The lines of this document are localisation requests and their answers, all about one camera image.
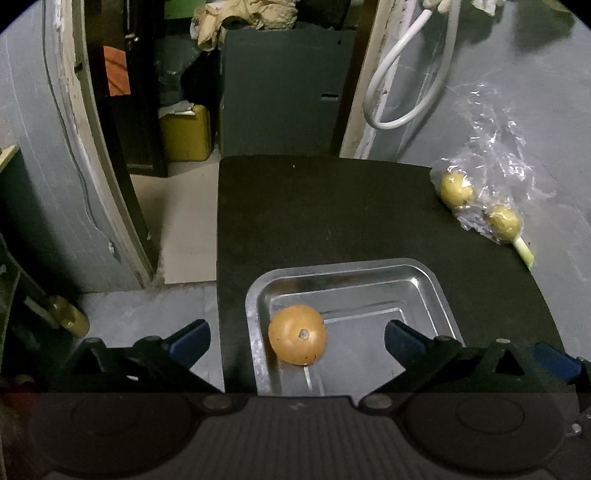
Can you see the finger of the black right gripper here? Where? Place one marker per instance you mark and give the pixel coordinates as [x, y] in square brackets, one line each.
[571, 371]

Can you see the large orange persimmon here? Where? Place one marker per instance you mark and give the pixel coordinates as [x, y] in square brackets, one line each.
[297, 335]

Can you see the yellow apple in bag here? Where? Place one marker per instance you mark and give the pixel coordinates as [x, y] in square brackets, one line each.
[504, 222]
[456, 189]

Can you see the wooden side shelf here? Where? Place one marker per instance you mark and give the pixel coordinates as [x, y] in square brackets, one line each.
[7, 154]

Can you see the clear plastic bag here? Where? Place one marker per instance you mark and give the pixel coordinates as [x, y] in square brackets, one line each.
[494, 160]

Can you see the beige crumpled cloth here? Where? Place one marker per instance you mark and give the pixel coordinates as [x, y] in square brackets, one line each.
[211, 22]

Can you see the yellow plastic canister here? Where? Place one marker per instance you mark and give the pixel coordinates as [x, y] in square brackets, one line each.
[186, 131]

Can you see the metal baking tray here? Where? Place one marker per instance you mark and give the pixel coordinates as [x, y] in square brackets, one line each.
[356, 300]

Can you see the dark green box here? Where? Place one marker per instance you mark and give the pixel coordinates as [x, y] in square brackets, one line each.
[281, 90]

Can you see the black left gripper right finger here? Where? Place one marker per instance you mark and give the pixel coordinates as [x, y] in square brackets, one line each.
[442, 365]

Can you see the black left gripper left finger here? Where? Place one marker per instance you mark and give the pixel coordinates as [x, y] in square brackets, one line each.
[151, 365]

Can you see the yellow bottle on floor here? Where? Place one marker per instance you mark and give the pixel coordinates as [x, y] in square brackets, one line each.
[69, 317]

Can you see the green leek stalk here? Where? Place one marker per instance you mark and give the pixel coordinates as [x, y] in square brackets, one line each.
[524, 251]

